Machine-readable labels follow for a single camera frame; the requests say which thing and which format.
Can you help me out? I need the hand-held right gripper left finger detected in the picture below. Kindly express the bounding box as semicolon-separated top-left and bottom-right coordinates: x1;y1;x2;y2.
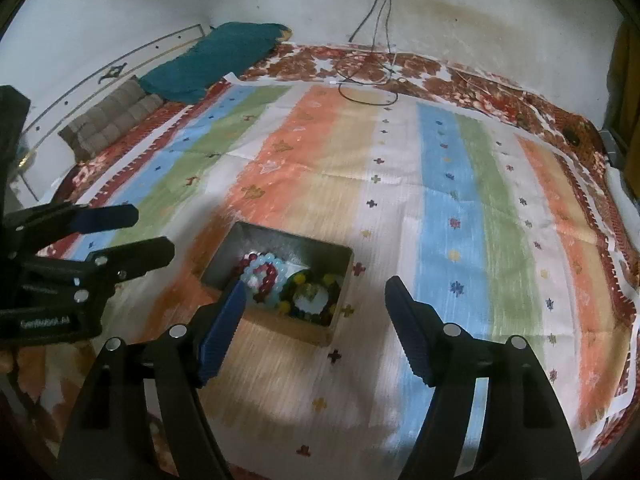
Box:
57;280;248;480

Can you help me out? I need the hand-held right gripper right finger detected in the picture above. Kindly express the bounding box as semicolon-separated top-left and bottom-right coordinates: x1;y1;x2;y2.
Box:
384;275;583;480

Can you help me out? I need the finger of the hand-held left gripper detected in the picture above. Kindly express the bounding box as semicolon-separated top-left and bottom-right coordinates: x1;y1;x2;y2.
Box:
4;203;140;249
74;236;176;307

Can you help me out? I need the red bead bracelet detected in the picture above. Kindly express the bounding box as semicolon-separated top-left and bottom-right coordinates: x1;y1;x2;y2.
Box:
234;252;279;307

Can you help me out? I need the light blue bead bracelet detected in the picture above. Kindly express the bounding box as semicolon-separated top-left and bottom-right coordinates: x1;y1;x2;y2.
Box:
242;252;302;312

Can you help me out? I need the multicoloured bead bracelet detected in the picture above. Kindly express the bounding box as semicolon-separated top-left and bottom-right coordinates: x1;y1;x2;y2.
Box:
276;269;344;327

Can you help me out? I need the metal box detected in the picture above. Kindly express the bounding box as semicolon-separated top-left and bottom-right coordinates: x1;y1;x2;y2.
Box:
200;221;355;347

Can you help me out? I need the grey folded blanket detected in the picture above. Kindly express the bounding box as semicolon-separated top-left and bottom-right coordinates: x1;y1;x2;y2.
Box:
57;80;166;164

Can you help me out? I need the white panel with metal trim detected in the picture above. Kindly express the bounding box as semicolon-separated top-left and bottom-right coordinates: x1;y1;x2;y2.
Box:
19;22;212;202

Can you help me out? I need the striped printed cloth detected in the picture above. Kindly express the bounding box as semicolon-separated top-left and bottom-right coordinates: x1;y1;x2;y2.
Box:
45;79;640;480

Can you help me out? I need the teal pillow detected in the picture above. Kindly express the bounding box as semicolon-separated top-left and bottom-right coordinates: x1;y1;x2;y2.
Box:
137;21;293;106

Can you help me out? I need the floral bedsheet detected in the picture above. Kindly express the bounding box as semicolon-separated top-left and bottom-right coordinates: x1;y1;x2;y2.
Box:
0;42;640;480

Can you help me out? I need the yellow cloth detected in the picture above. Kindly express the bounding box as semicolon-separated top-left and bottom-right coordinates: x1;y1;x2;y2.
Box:
606;17;640;132

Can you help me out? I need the white cable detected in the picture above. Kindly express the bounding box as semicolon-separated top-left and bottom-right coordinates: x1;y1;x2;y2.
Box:
325;0;403;86

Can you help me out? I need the looped black cable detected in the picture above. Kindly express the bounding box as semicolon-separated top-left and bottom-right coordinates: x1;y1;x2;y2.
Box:
334;0;402;107

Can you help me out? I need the thin black cable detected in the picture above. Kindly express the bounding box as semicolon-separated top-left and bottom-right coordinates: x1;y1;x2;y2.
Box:
348;0;385;45

